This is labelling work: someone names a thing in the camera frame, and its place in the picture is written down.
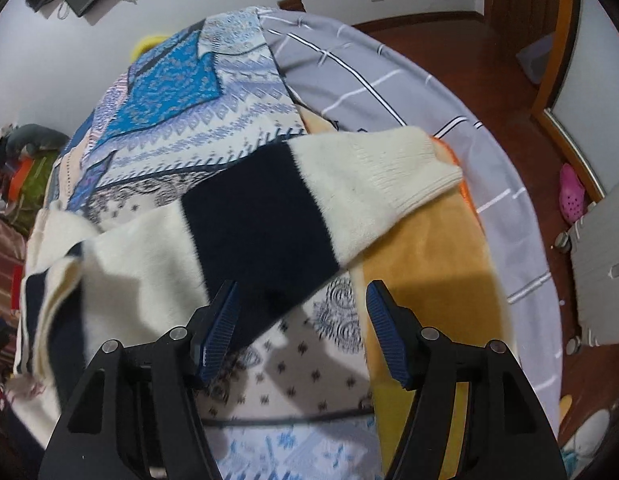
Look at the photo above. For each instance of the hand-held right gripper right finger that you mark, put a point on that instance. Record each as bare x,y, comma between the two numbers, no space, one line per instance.
387,335

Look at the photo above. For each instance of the orange yellow fleece blanket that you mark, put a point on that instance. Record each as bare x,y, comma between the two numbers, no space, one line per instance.
429,255

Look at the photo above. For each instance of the frosted glass wardrobe door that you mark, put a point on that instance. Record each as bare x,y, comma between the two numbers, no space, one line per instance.
589,85

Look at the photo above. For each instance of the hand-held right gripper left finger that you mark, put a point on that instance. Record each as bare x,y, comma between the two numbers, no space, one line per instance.
220,327

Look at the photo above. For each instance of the pile of mixed clothes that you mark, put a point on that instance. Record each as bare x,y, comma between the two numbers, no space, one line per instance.
29,160

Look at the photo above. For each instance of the grey striped bed sheet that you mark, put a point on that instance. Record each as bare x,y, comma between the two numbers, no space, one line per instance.
364,70

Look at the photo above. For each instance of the cream and navy striped sweater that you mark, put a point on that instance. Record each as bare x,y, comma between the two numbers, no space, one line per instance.
249,220

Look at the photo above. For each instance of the pink clog shoe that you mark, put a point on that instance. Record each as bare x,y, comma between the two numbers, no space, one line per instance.
572,195

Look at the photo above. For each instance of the red striped blanket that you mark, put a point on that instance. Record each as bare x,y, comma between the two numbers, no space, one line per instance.
4,260

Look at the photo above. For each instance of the wooden headboard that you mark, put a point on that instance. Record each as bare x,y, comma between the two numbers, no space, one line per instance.
292,4

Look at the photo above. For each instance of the yellow pillow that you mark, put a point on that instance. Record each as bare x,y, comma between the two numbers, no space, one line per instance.
147,44

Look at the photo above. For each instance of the grey plastic bin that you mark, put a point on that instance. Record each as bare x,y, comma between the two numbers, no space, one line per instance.
537,60

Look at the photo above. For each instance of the white slipper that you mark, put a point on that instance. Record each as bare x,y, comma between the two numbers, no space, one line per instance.
589,435

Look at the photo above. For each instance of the patchwork printed blanket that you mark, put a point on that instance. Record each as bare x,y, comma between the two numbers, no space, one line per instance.
189,110

